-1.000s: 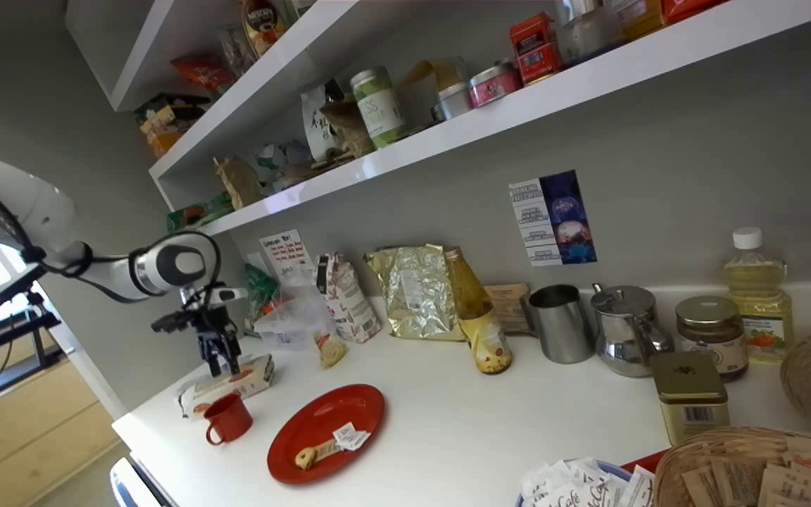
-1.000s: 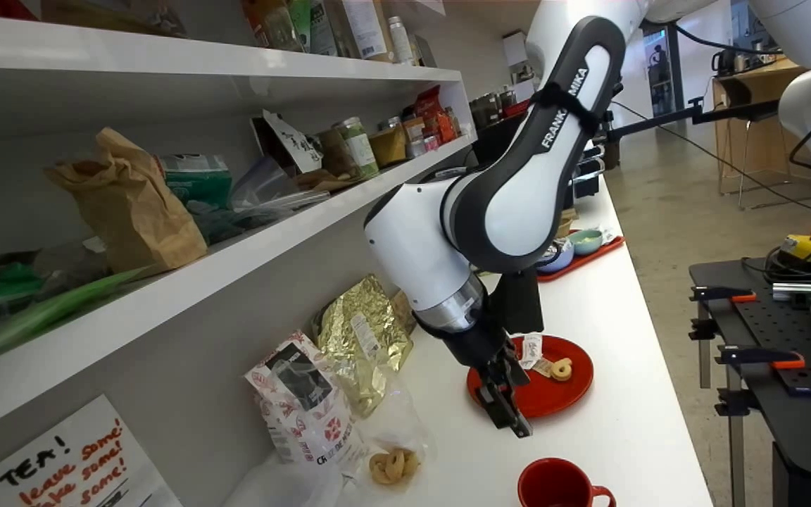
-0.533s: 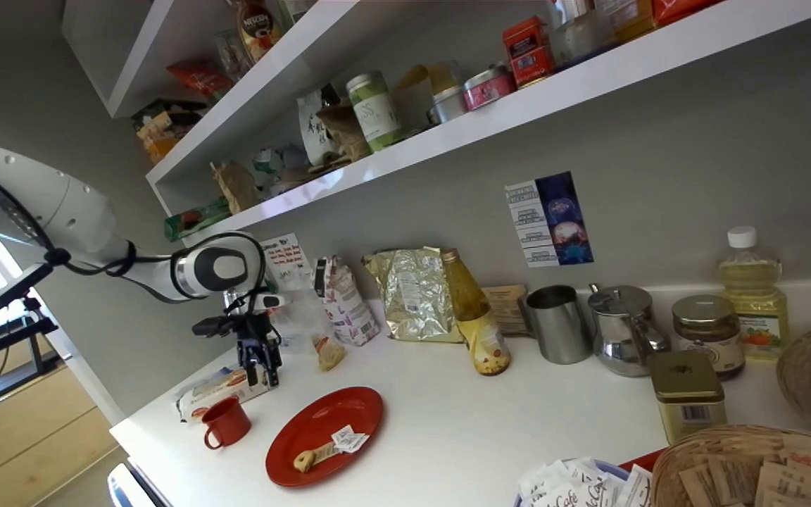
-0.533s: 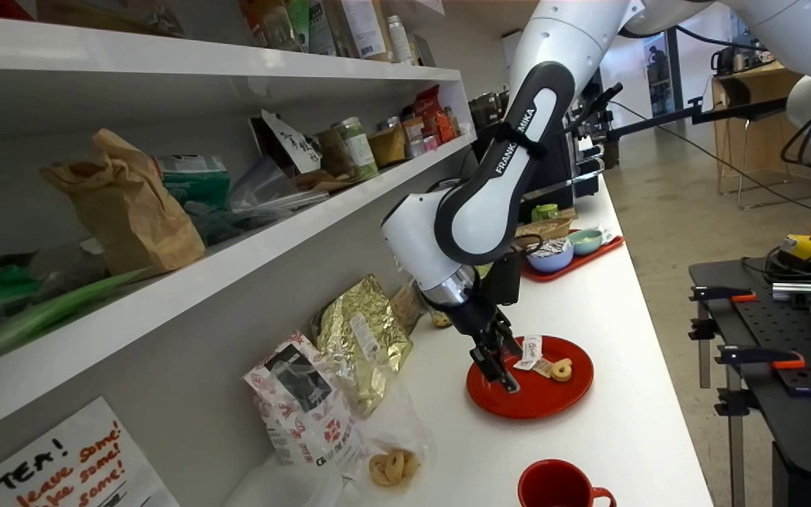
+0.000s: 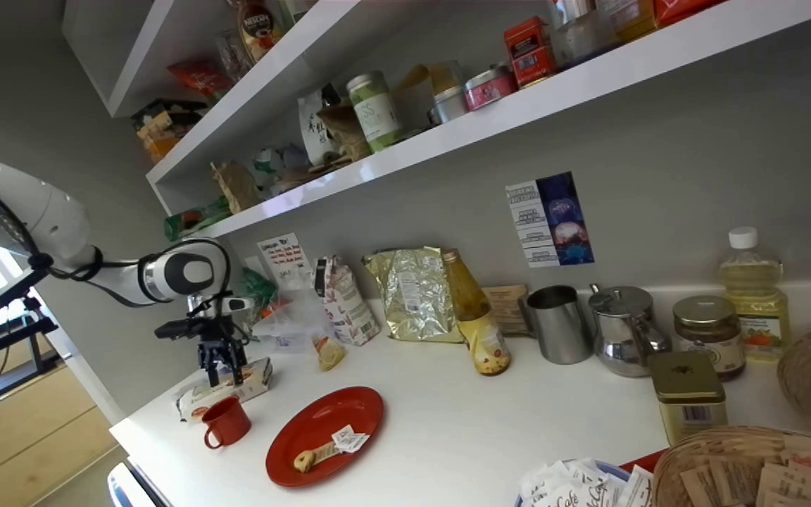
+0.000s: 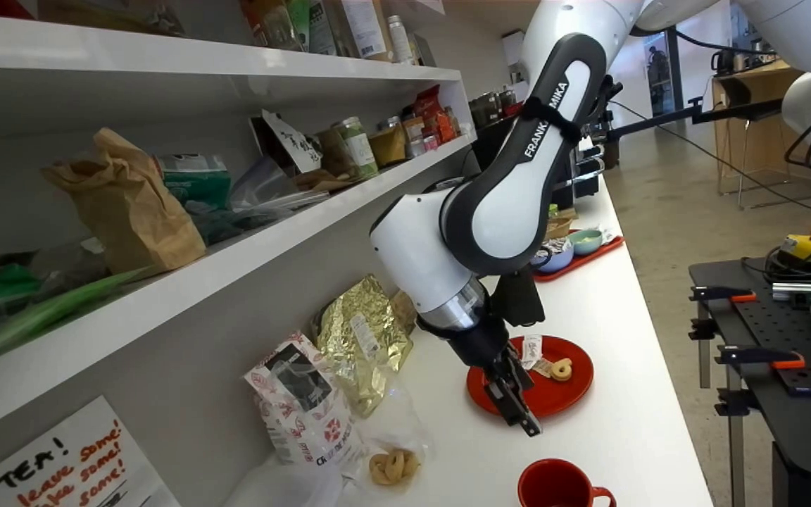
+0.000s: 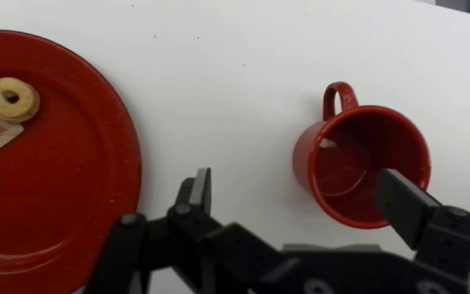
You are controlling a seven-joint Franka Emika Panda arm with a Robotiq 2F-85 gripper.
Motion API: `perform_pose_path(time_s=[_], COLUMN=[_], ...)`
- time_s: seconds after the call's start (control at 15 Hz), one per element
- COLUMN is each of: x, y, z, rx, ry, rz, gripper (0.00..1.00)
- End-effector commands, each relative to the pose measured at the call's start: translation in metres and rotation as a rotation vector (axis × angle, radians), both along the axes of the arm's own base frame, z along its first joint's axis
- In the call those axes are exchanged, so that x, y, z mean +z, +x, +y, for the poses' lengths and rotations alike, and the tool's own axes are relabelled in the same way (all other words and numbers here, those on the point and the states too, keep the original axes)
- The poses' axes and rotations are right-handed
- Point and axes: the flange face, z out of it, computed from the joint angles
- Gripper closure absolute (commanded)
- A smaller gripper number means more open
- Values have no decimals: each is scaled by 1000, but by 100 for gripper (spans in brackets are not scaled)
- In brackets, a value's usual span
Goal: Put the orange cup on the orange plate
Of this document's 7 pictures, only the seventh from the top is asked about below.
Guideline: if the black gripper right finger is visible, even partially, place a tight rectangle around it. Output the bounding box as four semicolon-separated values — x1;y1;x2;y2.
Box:
374;166;470;285

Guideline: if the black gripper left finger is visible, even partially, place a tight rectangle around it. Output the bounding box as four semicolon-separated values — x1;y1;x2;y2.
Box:
86;166;281;294

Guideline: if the red cup with handle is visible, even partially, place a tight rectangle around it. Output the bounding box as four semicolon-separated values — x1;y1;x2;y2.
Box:
291;79;433;230

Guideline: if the red round plate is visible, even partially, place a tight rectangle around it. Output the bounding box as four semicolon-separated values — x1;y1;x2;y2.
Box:
0;27;144;282

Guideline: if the beige ring-shaped cookie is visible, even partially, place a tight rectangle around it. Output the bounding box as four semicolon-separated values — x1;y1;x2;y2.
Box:
0;68;43;124

